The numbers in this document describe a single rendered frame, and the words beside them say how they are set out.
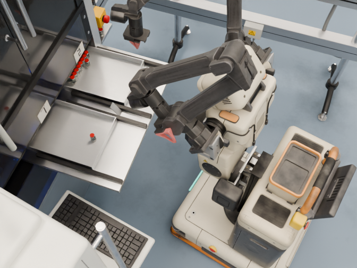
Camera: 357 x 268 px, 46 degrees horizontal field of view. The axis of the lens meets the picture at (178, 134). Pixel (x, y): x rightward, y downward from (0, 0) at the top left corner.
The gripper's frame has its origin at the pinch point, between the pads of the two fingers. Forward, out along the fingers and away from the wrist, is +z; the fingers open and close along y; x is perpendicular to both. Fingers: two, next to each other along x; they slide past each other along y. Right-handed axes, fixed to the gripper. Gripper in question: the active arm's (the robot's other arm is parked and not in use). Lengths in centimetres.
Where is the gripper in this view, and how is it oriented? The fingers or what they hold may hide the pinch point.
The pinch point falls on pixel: (137, 47)
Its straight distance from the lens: 190.0
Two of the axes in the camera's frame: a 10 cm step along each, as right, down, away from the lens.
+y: -9.5, -2.9, 1.3
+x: -3.2, 8.2, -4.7
